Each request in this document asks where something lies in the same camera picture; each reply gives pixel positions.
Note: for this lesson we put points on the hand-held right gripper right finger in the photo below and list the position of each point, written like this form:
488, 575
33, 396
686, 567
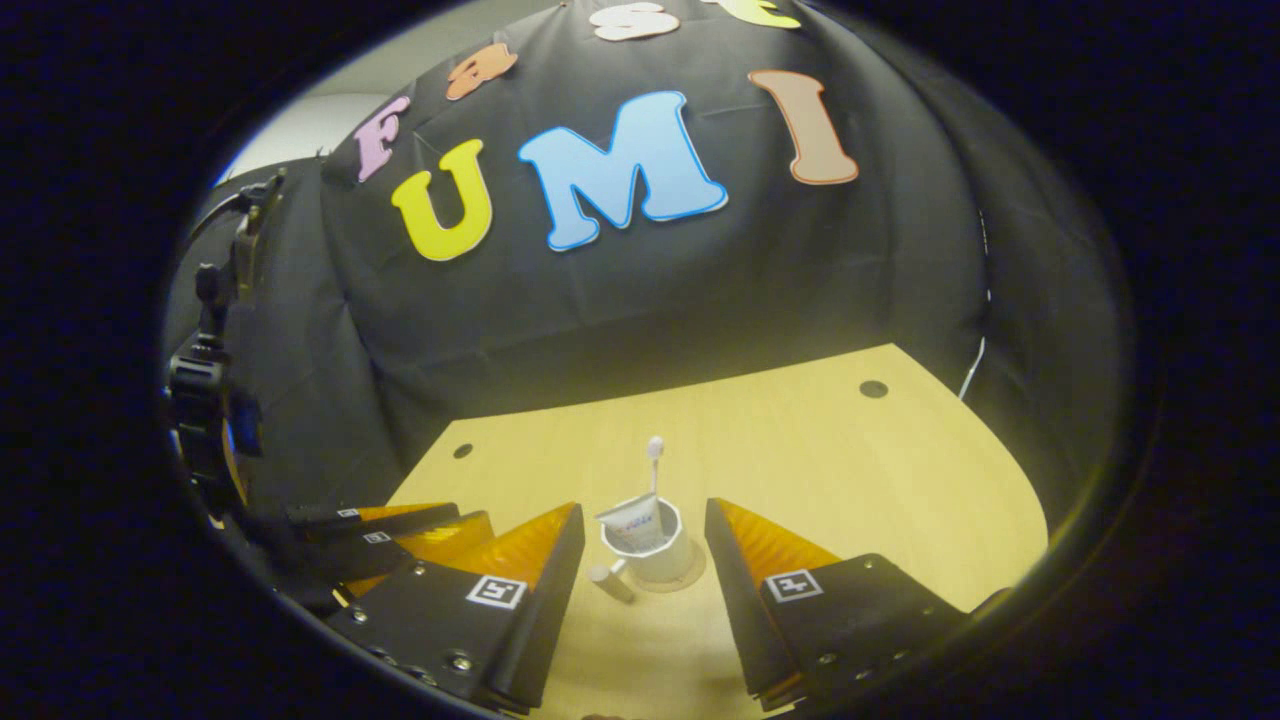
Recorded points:
735, 610

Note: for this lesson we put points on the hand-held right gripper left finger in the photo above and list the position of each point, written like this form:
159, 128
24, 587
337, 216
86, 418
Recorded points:
550, 600

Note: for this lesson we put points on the black backdrop cloth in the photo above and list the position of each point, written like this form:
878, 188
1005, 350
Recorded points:
650, 290

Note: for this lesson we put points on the white toothpaste tube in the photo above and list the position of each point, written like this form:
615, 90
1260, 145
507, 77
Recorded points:
635, 528

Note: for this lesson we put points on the round wooden coaster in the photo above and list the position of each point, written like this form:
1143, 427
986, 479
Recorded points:
692, 578

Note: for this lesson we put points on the pale pink toothbrush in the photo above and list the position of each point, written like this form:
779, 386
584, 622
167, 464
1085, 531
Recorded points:
655, 447

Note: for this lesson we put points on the wooden desktop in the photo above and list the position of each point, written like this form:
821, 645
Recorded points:
850, 470

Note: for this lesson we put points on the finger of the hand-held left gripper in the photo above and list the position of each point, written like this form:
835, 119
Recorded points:
330, 517
350, 555

